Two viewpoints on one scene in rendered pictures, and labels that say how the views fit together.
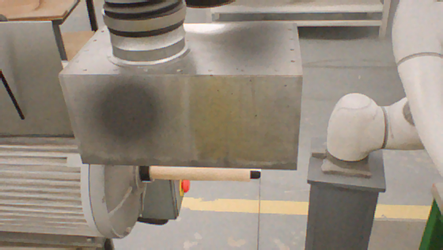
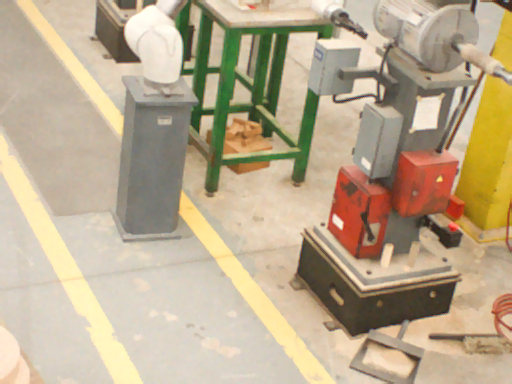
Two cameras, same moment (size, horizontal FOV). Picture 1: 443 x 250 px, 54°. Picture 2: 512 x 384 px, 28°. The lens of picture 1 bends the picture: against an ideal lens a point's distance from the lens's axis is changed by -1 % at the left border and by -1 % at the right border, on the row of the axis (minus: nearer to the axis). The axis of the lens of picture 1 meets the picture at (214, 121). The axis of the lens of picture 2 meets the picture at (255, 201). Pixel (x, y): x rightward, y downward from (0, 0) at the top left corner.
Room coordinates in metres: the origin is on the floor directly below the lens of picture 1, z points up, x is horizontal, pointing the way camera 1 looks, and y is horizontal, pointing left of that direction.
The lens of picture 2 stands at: (3.49, 2.96, 2.47)
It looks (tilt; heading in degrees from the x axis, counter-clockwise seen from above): 29 degrees down; 231
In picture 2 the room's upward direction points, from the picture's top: 9 degrees clockwise
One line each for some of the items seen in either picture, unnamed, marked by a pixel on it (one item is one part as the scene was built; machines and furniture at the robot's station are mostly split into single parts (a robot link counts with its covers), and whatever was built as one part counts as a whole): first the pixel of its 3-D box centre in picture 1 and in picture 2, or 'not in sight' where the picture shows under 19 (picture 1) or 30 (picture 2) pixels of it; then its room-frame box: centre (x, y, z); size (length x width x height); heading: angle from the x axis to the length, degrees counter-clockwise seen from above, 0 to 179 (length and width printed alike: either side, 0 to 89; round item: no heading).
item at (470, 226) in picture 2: not in sight; (487, 214); (-0.38, 0.10, 0.02); 0.40 x 0.40 x 0.02; 82
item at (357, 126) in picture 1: (354, 124); (162, 51); (1.31, -0.50, 0.87); 0.18 x 0.16 x 0.22; 83
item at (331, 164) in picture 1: (341, 154); (161, 84); (1.32, -0.47, 0.73); 0.22 x 0.18 x 0.06; 74
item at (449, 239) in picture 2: not in sight; (436, 225); (0.59, 0.59, 0.46); 0.25 x 0.07 x 0.08; 82
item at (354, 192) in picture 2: not in sight; (359, 205); (0.85, 0.38, 0.49); 0.25 x 0.12 x 0.37; 82
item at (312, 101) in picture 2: not in sight; (311, 107); (0.37, -0.55, 0.45); 0.05 x 0.05 x 0.90; 82
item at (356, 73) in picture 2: not in sight; (360, 73); (0.85, 0.23, 1.02); 0.19 x 0.04 x 0.04; 172
